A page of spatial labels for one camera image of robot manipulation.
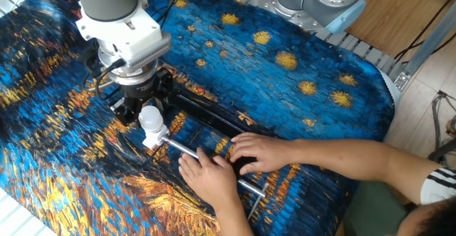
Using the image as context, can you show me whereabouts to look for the grey hose loop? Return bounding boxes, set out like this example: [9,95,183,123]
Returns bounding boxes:
[430,89,456,169]

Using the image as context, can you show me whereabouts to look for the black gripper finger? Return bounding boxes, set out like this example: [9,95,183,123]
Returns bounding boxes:
[155,67,176,109]
[110,96,144,127]

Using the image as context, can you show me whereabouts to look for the person's right forearm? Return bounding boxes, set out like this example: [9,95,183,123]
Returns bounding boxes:
[290,138,446,205]

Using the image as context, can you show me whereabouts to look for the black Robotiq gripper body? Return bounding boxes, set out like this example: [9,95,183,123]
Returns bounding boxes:
[120,72,162,101]

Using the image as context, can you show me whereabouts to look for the aluminium frame beam with bracket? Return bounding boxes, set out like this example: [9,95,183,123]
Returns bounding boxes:
[394,0,456,87]

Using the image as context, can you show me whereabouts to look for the white plug socket adapter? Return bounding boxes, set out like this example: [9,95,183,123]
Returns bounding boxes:
[142,124,170,150]

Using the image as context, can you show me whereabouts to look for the person's left hand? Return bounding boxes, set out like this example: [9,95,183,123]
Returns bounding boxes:
[177,147,244,212]

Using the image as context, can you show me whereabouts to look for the green trousers leg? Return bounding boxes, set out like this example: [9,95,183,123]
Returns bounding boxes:
[343,180,410,236]

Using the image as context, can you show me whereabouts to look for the starry night print tablecloth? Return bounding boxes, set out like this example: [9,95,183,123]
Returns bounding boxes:
[0,0,395,236]

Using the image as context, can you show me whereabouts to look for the person's left forearm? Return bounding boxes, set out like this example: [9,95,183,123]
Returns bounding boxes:
[212,200,256,236]

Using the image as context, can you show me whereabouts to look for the dark chair leg frame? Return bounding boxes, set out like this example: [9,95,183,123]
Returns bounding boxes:
[428,145,456,163]

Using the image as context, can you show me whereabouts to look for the person's head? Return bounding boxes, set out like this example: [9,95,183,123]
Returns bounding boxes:
[395,197,456,236]

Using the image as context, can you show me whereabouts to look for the thin black floor cables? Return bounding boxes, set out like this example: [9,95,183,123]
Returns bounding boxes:
[393,0,456,64]

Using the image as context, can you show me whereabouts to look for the person's right hand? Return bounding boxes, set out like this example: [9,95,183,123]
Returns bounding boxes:
[227,132,299,176]

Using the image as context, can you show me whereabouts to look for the black C-clamp with silver screw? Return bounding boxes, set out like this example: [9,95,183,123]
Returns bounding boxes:
[156,82,271,221]

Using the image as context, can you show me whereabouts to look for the white shirt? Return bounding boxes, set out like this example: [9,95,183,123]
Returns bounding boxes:
[420,167,456,205]

